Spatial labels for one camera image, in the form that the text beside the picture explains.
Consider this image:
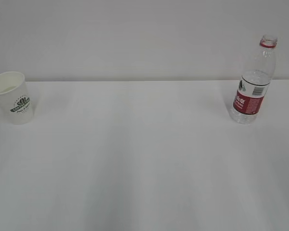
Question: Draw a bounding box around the white paper cup green logo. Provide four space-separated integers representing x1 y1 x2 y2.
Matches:
0 72 33 125

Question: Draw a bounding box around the clear water bottle red label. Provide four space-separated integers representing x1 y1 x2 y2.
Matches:
230 35 278 124

